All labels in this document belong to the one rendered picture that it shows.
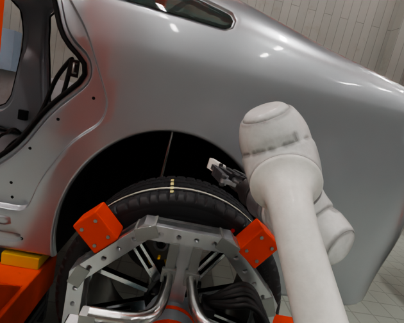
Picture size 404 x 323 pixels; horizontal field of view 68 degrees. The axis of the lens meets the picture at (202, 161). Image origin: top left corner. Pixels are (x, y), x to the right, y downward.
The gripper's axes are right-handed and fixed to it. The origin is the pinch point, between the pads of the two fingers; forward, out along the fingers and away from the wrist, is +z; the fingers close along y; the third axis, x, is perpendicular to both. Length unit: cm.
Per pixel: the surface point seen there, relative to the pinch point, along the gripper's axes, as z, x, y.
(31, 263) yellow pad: 46, -61, -35
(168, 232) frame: -7.2, -16.8, -12.2
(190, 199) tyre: -0.8, -10.1, -5.2
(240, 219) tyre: -6.9, -11.8, 8.6
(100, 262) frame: -1.4, -29.1, -24.8
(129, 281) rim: 4.8, -39.2, -13.0
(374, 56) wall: 284, 178, 425
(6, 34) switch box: 492, 26, -97
